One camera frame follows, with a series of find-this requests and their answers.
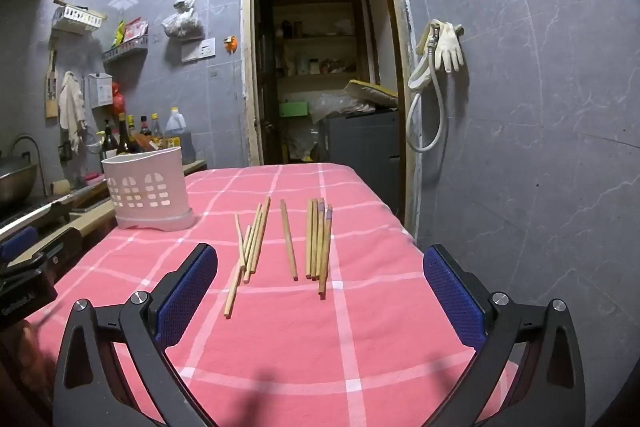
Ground red snack packet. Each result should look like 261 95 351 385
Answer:
124 19 150 42

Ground large oil jug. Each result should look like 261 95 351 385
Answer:
163 107 197 166

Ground white hose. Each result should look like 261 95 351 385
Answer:
406 20 447 153

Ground metal faucet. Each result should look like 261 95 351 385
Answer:
12 134 49 198

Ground metal wok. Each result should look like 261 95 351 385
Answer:
0 151 42 208

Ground white rubber gloves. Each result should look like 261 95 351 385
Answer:
434 21 465 74

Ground wooden door frame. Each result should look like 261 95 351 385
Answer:
241 0 422 240

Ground row of wooden chopsticks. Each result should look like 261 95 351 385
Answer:
223 196 334 319

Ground white wall box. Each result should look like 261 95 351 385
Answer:
88 72 114 108

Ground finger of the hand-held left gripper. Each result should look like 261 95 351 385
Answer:
27 239 68 280
0 226 41 264

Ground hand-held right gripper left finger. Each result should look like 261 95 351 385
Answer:
52 243 219 427

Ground white wall socket plate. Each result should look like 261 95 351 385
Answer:
180 37 217 64

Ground white hanging rag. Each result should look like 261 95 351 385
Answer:
58 70 86 152

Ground white wall basket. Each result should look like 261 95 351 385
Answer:
52 4 106 34

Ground grey wall shelf basket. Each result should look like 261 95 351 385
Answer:
102 34 150 63

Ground crumpled clear plastic bag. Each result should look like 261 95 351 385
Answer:
309 91 377 124

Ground wooden storage shelves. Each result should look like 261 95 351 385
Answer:
272 0 363 104

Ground dark pump bottle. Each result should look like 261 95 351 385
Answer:
101 119 120 160

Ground yellow edged cushion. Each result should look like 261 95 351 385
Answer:
342 79 399 108

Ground dark soy sauce bottle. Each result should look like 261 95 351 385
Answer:
117 114 139 156

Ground green box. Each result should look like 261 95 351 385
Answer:
278 100 309 119

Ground hanging clear plastic bags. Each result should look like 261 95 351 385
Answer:
161 0 205 40

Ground metal strainer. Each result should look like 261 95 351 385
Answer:
82 124 104 156

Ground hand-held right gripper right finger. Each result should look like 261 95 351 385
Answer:
422 244 587 427

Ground white plastic utensil holder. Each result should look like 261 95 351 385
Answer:
101 146 196 231

